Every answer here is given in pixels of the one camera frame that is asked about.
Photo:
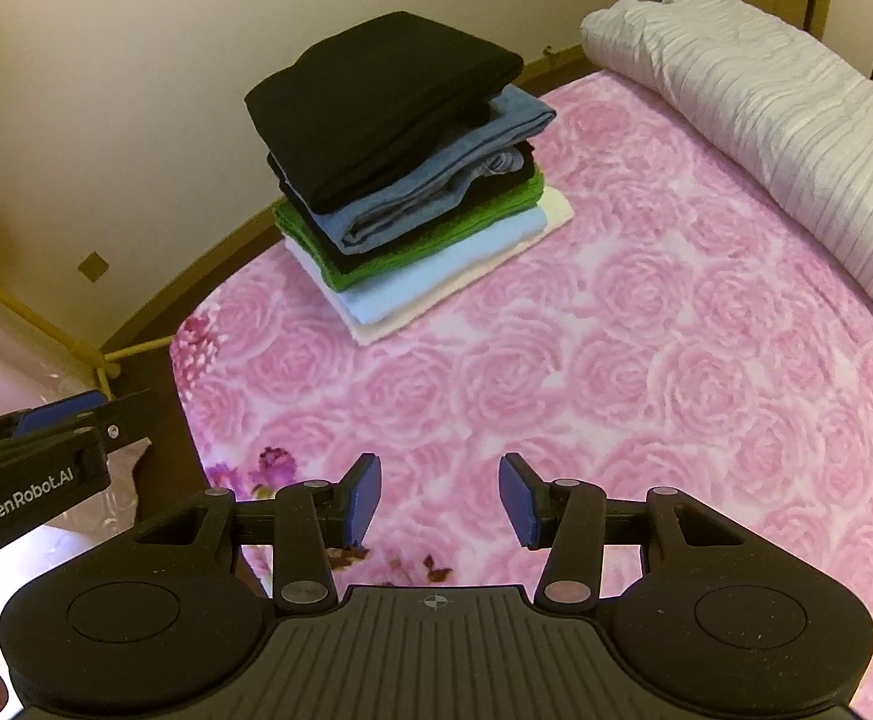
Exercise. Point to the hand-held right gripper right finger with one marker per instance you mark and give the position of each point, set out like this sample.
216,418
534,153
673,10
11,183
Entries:
519,499

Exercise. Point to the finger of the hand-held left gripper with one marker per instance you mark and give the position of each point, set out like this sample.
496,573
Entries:
129,420
54,412

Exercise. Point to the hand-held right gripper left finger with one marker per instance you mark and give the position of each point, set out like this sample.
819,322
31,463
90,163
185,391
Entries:
363,499

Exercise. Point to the black pants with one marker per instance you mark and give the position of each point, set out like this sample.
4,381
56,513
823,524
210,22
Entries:
376,97

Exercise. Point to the stack of folded clothes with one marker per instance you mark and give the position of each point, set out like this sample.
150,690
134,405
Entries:
556,214

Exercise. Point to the pink floral blanket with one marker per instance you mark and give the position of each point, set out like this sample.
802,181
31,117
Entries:
631,352

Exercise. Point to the folded light blue garment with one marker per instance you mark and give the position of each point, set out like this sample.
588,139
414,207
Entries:
436,270

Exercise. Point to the folded green garment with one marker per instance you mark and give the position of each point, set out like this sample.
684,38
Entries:
515,202

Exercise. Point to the folded black garment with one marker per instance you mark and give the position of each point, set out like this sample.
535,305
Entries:
511,172

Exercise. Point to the grey ribbed quilt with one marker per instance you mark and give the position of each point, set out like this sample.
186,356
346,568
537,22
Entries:
781,112

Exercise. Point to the brown wall plate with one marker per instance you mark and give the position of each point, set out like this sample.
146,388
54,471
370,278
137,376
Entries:
93,265

